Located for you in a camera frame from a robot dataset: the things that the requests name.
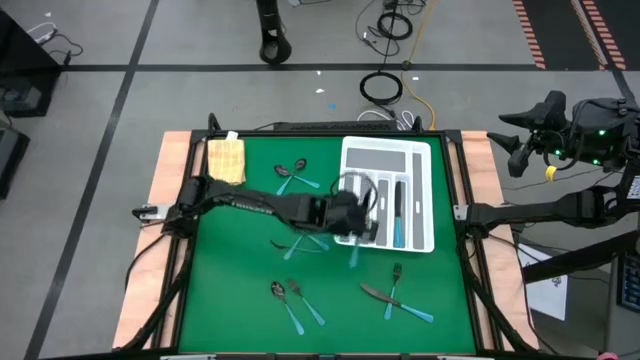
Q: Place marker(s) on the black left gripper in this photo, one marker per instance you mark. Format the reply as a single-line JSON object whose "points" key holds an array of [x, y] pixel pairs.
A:
{"points": [[345, 215]]}

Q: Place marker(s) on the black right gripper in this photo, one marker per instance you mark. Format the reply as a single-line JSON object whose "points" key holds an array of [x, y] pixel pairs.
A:
{"points": [[555, 125]]}

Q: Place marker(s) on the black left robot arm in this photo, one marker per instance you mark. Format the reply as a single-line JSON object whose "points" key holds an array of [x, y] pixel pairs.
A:
{"points": [[250, 202]]}

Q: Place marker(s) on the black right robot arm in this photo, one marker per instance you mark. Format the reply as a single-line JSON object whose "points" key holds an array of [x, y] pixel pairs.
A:
{"points": [[550, 210]]}

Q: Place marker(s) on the white cutlery tray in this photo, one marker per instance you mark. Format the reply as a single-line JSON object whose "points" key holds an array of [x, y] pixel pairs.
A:
{"points": [[375, 160]]}

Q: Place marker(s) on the black power strip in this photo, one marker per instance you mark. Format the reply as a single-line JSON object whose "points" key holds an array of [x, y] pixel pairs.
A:
{"points": [[335, 125]]}

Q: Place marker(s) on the yellow folded cloth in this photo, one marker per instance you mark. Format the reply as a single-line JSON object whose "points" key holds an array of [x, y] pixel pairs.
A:
{"points": [[226, 162]]}

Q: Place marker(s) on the green table mat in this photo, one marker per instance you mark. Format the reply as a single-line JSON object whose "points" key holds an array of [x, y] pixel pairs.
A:
{"points": [[235, 300]]}

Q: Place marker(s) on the white paper sheet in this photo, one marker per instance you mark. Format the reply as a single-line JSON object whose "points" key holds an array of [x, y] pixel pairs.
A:
{"points": [[547, 300]]}

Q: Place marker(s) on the black control box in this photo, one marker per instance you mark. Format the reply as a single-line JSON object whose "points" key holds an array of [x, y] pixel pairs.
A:
{"points": [[631, 285]]}

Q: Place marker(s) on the wooden table board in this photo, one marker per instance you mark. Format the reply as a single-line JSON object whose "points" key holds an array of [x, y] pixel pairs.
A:
{"points": [[165, 170]]}

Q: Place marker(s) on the grey cabinet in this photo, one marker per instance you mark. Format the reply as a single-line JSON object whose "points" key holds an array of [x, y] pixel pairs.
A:
{"points": [[617, 330]]}

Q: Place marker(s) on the pink round object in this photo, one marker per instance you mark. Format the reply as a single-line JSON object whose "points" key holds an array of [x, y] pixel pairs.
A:
{"points": [[607, 357]]}

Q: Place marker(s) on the black floor box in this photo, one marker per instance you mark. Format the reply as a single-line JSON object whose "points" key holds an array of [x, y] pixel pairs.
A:
{"points": [[10, 160]]}

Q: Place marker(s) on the black cabinet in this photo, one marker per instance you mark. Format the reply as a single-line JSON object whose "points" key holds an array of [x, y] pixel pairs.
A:
{"points": [[20, 65]]}

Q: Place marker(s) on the black frame bar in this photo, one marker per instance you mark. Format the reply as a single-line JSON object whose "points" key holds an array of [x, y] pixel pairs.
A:
{"points": [[575, 261]]}

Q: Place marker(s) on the black stand post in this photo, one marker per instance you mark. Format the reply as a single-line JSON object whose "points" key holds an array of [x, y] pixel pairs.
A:
{"points": [[267, 20]]}

